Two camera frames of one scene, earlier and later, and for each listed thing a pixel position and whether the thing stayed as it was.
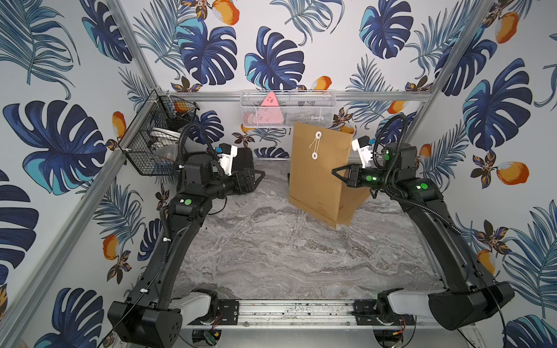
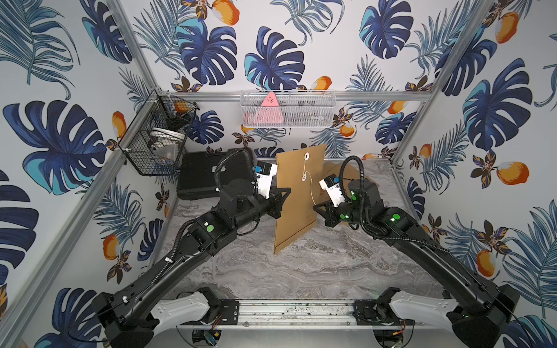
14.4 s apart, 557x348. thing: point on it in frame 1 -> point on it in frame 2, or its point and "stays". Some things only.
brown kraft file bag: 313,188 -> 302,171
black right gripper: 354,174 -> 330,221
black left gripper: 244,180 -> 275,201
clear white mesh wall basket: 278,109 stays
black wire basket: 150,144 stays
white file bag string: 317,138 -> 304,177
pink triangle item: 270,112 stays
